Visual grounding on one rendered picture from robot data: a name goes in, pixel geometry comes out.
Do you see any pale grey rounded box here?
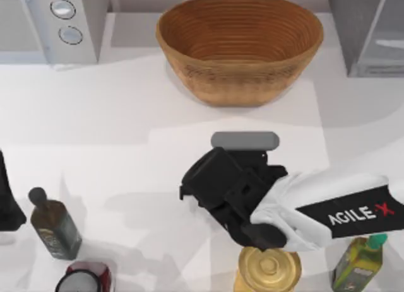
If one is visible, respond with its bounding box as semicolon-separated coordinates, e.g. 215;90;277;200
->
210;131;281;152

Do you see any large microwave knob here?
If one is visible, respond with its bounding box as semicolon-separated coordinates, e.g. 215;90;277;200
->
49;0;77;19

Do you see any green bottle with green cap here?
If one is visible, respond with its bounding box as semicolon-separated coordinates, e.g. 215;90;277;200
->
331;233;389;292

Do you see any pale microwave oven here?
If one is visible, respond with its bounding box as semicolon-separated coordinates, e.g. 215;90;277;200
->
0;0;110;66

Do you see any dark olive oil bottle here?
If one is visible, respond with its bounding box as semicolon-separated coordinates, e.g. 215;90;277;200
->
28;187;83;261

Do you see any small microwave knob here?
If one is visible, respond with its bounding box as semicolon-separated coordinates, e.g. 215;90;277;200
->
58;25;84;46

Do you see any gold can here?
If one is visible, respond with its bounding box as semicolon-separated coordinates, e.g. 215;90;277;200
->
233;245;302;292

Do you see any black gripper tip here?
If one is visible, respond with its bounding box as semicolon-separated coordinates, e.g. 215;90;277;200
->
0;149;28;233

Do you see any red can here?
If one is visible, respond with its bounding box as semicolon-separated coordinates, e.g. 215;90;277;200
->
54;260;113;292

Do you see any brown woven basket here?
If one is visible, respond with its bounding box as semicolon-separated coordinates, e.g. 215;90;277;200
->
155;0;325;108

